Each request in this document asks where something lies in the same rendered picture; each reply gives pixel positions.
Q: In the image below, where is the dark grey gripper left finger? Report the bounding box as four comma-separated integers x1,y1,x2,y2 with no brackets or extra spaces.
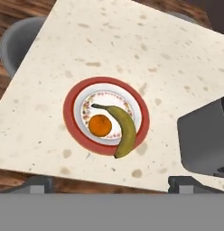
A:
3,175,54,195

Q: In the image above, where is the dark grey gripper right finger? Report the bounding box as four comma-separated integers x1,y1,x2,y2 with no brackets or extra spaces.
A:
167,175,224,195

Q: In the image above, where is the dark grey blender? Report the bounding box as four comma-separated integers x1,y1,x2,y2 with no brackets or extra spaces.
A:
176,95,224,179

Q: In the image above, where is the red-rimmed white floral plate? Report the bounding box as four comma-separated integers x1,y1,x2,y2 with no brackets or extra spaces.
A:
62,76,151,157

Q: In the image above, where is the yellow-green banana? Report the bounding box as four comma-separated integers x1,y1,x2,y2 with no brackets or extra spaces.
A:
90,103,137,160

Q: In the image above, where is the orange tangerine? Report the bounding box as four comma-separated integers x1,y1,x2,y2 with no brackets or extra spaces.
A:
88,114,113,138

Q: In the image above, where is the grey round stool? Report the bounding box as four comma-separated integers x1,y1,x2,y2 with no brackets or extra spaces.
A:
0,15,48,79

